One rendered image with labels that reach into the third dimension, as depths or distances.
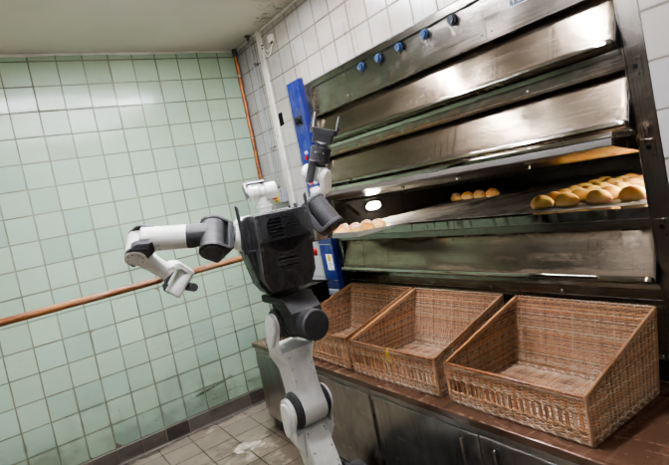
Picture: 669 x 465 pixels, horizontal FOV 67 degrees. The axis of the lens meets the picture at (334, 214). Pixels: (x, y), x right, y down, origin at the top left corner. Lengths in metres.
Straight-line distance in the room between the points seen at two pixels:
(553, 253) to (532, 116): 0.53
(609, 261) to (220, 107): 2.82
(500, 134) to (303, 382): 1.26
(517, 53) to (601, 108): 0.40
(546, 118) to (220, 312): 2.59
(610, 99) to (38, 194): 3.04
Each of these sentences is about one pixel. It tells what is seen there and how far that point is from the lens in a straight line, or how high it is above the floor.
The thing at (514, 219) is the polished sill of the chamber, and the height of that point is 1.17.
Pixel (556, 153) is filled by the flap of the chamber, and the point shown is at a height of 1.41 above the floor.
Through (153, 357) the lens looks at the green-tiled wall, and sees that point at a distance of 3.69.
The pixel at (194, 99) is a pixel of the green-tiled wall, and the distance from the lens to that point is 3.85.
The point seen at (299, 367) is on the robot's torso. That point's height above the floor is 0.78.
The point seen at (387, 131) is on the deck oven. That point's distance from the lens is 2.67.
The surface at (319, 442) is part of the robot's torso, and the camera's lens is 2.16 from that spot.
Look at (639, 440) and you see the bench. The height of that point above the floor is 0.58.
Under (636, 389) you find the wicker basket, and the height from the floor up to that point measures 0.64.
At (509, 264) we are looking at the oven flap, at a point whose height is 0.98.
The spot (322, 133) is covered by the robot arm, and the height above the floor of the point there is 1.67.
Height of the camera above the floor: 1.44
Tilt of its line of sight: 3 degrees down
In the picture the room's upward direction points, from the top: 11 degrees counter-clockwise
